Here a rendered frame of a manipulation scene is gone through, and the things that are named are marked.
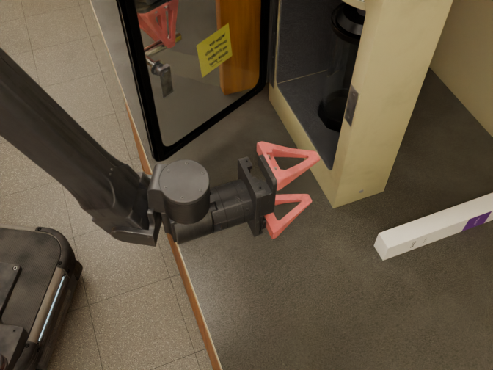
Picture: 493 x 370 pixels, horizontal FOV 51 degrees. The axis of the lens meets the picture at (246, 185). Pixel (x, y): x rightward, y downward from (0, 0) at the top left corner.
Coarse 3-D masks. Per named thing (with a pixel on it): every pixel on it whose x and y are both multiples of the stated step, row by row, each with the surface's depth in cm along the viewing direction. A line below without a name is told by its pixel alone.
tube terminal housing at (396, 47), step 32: (384, 0) 63; (416, 0) 65; (448, 0) 67; (384, 32) 67; (416, 32) 69; (384, 64) 72; (416, 64) 74; (384, 96) 78; (416, 96) 81; (288, 128) 110; (352, 128) 81; (384, 128) 84; (320, 160) 98; (352, 160) 88; (384, 160) 92; (352, 192) 97
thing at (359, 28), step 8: (344, 8) 84; (352, 8) 84; (336, 16) 85; (344, 16) 83; (352, 16) 83; (360, 16) 83; (344, 24) 83; (352, 24) 82; (360, 24) 82; (352, 32) 83; (360, 32) 82
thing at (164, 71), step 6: (156, 66) 83; (162, 66) 84; (168, 66) 83; (156, 72) 84; (162, 72) 82; (168, 72) 83; (162, 78) 83; (168, 78) 84; (162, 84) 84; (168, 84) 85; (162, 90) 85; (168, 90) 86
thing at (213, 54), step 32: (160, 0) 75; (192, 0) 80; (224, 0) 86; (256, 0) 92; (160, 32) 79; (192, 32) 84; (224, 32) 90; (256, 32) 97; (192, 64) 89; (224, 64) 96; (256, 64) 103; (160, 96) 88; (192, 96) 94; (224, 96) 102; (160, 128) 93; (192, 128) 101
